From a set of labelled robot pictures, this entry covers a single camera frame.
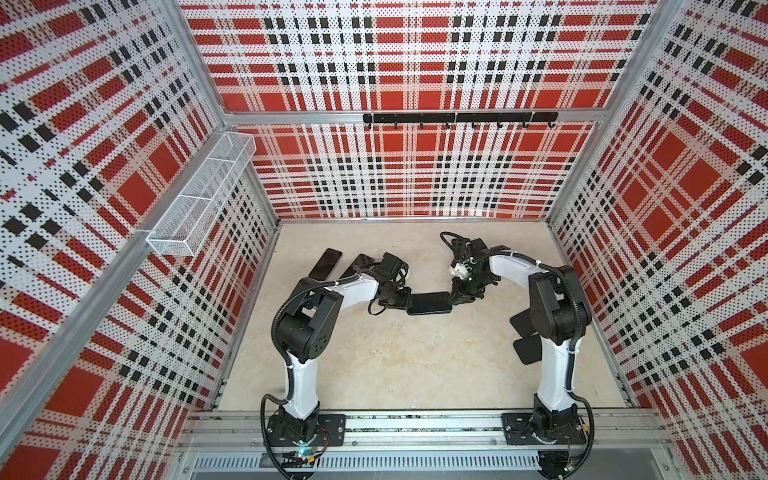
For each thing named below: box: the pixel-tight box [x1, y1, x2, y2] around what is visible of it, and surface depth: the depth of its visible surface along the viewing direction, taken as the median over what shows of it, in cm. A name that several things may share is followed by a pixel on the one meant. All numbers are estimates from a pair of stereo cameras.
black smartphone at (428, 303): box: [407, 292, 452, 316], surface depth 98 cm
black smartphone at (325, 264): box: [308, 248, 343, 281], surface depth 110 cm
